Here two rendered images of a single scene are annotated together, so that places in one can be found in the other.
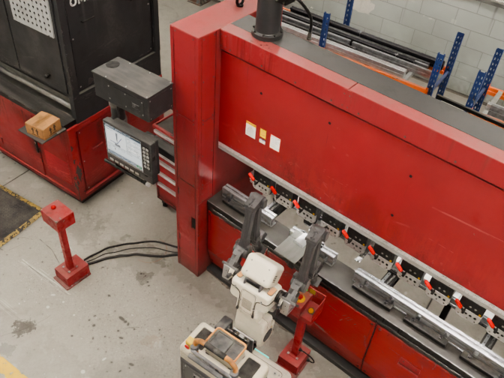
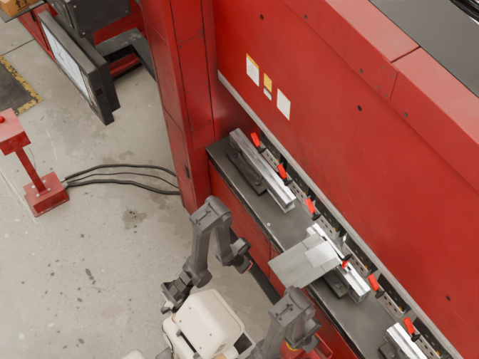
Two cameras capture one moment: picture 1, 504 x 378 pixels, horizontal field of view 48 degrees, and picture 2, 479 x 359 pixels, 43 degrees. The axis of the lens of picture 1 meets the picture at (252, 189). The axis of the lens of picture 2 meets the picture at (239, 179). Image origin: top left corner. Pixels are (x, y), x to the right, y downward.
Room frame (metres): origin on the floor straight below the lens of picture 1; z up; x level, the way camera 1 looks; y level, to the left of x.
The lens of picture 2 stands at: (1.57, -0.51, 3.44)
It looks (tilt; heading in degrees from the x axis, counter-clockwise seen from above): 58 degrees down; 23
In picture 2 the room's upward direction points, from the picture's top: 3 degrees counter-clockwise
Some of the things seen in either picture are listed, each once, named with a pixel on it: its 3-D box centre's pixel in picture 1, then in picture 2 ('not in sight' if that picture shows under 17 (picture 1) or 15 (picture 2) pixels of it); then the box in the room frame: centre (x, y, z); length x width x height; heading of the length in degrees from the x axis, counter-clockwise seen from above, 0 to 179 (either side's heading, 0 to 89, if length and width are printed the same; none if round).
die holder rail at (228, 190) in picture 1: (248, 205); (261, 169); (3.11, 0.01, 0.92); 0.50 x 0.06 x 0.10; 53
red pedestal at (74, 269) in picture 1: (64, 244); (26, 163); (2.99, 1.48, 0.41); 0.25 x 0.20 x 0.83; 143
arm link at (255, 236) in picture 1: (256, 220); (221, 234); (2.49, -0.04, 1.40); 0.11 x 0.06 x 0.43; 59
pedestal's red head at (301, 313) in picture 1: (306, 303); (302, 351); (2.37, -0.44, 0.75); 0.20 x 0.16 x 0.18; 58
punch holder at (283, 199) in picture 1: (286, 193); (304, 179); (2.92, -0.25, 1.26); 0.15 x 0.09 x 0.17; 53
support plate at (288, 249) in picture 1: (295, 246); (303, 263); (2.67, -0.34, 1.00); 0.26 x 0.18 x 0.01; 143
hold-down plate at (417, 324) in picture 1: (425, 330); not in sight; (2.14, -1.20, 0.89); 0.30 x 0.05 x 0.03; 53
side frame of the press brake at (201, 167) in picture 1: (223, 147); (243, 70); (3.51, 0.25, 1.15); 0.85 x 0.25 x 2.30; 143
